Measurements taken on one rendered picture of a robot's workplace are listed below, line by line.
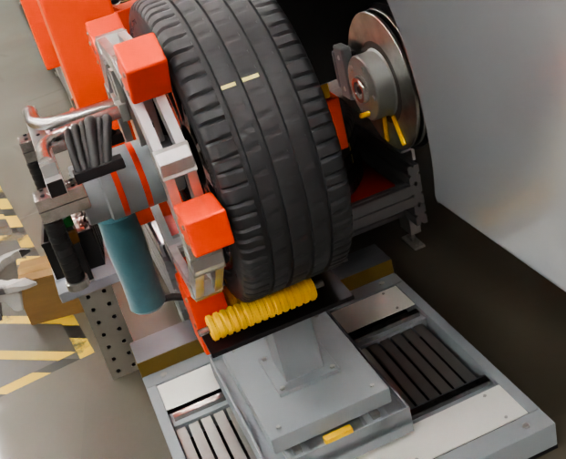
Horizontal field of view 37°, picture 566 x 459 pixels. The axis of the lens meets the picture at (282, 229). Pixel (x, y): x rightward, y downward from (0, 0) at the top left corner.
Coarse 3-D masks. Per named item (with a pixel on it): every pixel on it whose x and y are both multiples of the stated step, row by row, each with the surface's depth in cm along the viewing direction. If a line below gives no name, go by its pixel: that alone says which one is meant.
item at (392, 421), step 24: (216, 360) 230; (240, 408) 211; (384, 408) 199; (408, 408) 194; (336, 432) 191; (360, 432) 192; (384, 432) 195; (408, 432) 197; (264, 456) 194; (288, 456) 189; (312, 456) 190; (336, 456) 192
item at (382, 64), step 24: (360, 24) 185; (384, 24) 174; (360, 48) 190; (384, 48) 178; (360, 72) 183; (384, 72) 179; (408, 72) 171; (384, 96) 180; (408, 96) 175; (408, 120) 180; (408, 144) 185
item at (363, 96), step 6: (354, 78) 185; (360, 78) 183; (354, 84) 186; (360, 84) 183; (354, 90) 188; (360, 90) 185; (366, 90) 183; (360, 96) 187; (366, 96) 183; (360, 102) 187; (366, 102) 185
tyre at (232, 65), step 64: (192, 0) 156; (256, 0) 152; (192, 64) 145; (256, 64) 147; (256, 128) 145; (320, 128) 147; (256, 192) 147; (320, 192) 151; (256, 256) 153; (320, 256) 162
